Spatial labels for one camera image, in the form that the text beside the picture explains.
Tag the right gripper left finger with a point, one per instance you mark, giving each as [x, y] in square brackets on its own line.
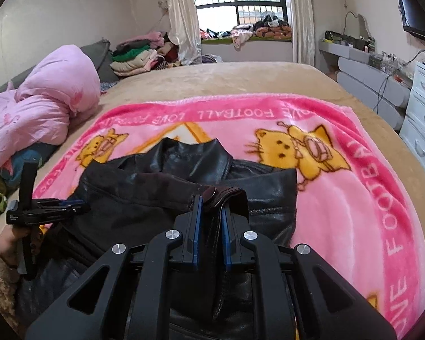
[124, 294]

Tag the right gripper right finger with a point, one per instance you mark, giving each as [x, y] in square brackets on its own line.
[296, 293]

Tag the black leather jacket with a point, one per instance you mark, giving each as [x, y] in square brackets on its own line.
[134, 198]

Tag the pile of folded clothes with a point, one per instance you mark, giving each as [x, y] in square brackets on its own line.
[144, 53]

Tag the clothes on window sill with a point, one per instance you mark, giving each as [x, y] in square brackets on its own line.
[270, 28]

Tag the left hand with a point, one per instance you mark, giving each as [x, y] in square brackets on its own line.
[10, 237]

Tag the tan fleece sleeve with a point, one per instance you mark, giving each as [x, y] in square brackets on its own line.
[8, 280]

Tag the pink cartoon cat blanket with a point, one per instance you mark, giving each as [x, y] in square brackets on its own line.
[310, 154]

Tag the pink quilt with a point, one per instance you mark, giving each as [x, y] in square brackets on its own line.
[64, 86]

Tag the tan bed sheet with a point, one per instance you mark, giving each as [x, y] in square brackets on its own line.
[367, 222]

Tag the grey dressing table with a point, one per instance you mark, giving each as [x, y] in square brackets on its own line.
[382, 88]

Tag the left cream curtain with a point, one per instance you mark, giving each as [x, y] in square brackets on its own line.
[184, 28]

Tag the cream curtain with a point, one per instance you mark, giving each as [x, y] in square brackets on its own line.
[184, 28]
[303, 32]

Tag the right cream curtain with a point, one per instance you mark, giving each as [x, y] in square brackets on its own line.
[303, 32]

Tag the black wall television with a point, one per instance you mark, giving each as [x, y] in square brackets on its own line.
[412, 18]

